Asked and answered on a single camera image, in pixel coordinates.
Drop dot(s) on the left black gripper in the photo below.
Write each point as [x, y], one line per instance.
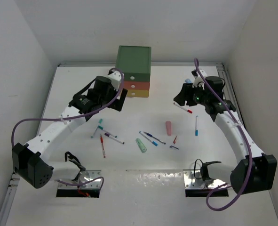
[116, 104]

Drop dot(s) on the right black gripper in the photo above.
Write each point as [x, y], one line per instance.
[185, 94]

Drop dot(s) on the pink eraser case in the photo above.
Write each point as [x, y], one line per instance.
[169, 128]

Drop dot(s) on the green eraser case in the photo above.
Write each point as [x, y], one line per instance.
[141, 146]

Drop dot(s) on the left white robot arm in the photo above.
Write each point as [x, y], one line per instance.
[31, 160]

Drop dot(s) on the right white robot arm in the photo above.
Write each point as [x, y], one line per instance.
[255, 169]

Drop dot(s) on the red capped white marker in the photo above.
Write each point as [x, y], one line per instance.
[183, 108]

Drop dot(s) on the teal capped white pen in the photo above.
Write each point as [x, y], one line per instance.
[96, 128]

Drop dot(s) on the orange middle drawer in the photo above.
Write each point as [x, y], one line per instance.
[136, 85]

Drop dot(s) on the teal capped marker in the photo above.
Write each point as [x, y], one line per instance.
[105, 131]

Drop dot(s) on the blue capped white marker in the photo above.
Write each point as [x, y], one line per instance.
[196, 125]

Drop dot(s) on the purple capped marker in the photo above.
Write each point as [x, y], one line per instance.
[113, 138]

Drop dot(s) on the red gel pen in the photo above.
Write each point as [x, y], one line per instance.
[102, 145]

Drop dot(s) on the dark blue pen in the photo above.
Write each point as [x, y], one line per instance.
[150, 135]

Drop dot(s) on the green top drawer unit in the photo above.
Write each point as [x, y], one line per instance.
[134, 62]

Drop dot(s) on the light blue capped pen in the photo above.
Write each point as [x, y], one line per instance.
[153, 142]

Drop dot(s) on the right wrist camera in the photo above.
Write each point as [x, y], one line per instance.
[198, 82]

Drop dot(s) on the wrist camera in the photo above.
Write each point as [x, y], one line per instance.
[198, 82]
[116, 78]

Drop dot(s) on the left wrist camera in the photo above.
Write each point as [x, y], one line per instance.
[116, 78]

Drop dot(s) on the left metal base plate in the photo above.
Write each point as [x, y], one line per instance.
[89, 179]

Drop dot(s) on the metal base plate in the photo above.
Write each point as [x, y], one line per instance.
[191, 183]
[89, 179]

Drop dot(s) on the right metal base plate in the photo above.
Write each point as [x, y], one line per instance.
[191, 183]

